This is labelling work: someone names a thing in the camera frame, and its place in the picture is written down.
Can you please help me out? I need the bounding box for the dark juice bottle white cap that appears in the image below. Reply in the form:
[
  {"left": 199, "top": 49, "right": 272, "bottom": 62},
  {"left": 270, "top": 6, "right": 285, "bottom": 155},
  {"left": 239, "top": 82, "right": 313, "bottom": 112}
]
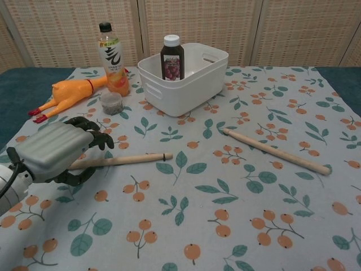
[{"left": 160, "top": 34, "right": 185, "bottom": 82}]

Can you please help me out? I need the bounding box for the woven bamboo folding screen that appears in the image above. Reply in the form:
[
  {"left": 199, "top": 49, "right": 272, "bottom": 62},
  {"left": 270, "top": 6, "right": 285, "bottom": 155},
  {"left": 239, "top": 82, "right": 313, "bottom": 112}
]
[{"left": 0, "top": 0, "right": 361, "bottom": 68}]

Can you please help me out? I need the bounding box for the orange drink bottle black cap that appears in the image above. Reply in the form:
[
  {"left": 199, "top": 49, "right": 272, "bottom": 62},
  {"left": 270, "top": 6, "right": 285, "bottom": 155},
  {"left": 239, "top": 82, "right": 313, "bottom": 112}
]
[{"left": 98, "top": 22, "right": 131, "bottom": 97}]

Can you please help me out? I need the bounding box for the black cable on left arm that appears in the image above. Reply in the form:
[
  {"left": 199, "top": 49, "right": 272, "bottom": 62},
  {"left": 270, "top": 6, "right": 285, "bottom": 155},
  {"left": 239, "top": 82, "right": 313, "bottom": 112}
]
[{"left": 0, "top": 159, "right": 25, "bottom": 198}]

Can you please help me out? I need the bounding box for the orange rubber chicken toy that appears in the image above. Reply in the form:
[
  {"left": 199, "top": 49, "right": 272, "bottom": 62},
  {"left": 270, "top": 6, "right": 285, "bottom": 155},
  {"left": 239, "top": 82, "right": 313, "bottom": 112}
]
[{"left": 28, "top": 78, "right": 109, "bottom": 124}]

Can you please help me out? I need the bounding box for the small clear round jar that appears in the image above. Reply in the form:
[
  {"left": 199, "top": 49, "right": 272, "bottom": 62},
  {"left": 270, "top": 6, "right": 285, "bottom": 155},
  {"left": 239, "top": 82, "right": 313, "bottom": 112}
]
[{"left": 100, "top": 92, "right": 124, "bottom": 116}]

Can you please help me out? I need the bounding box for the fruit and leaf print tablecloth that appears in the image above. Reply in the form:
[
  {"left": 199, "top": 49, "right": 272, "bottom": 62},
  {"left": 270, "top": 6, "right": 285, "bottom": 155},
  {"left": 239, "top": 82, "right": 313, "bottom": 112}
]
[{"left": 0, "top": 65, "right": 361, "bottom": 271}]

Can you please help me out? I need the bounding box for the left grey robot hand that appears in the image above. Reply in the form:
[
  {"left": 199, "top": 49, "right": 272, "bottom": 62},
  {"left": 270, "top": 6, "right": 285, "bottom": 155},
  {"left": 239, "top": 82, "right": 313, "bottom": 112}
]
[{"left": 16, "top": 116, "right": 115, "bottom": 187}]

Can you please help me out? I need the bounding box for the white plastic storage basket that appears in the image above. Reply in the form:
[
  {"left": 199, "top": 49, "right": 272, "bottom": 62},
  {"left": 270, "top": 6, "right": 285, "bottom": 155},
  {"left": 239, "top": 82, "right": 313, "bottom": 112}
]
[{"left": 137, "top": 42, "right": 228, "bottom": 117}]

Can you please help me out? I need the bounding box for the wooden stick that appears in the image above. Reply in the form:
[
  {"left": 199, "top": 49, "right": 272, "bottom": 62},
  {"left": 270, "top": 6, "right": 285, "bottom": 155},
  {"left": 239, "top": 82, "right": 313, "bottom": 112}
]
[
  {"left": 222, "top": 127, "right": 331, "bottom": 176},
  {"left": 67, "top": 152, "right": 173, "bottom": 171}
]

